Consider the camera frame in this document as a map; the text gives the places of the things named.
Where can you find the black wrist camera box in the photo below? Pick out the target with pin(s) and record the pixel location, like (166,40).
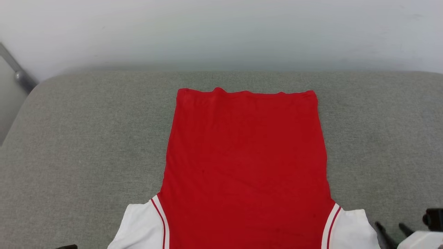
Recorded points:
(434,218)
(67,247)

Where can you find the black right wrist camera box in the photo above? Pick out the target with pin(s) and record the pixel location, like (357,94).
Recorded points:
(434,218)

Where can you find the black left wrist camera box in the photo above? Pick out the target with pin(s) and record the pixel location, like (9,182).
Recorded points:
(67,247)

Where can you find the red and white jersey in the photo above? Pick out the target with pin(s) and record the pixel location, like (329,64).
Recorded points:
(245,166)

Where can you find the grey metal pole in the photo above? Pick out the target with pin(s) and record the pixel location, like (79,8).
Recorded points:
(20,76)

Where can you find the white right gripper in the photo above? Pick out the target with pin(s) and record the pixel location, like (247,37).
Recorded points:
(424,241)

